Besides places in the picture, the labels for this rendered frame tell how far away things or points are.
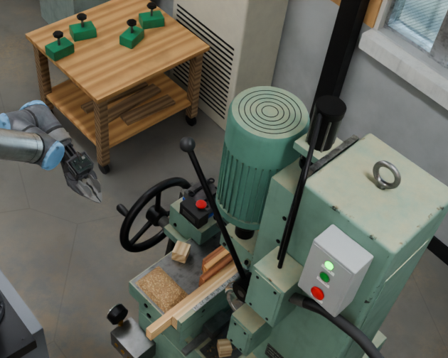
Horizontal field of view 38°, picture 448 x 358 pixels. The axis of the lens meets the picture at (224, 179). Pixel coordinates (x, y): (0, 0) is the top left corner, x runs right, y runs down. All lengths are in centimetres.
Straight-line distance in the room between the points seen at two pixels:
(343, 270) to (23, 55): 302
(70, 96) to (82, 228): 73
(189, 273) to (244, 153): 55
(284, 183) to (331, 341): 38
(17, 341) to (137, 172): 139
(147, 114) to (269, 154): 195
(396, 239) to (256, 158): 35
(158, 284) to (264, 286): 46
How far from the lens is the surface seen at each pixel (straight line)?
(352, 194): 124
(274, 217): 143
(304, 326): 154
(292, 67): 334
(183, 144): 140
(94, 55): 307
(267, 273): 136
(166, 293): 175
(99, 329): 275
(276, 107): 139
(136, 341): 203
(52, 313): 281
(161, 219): 202
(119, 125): 322
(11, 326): 211
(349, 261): 120
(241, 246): 168
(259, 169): 139
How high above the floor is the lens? 242
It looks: 48 degrees down
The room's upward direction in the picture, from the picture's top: 9 degrees clockwise
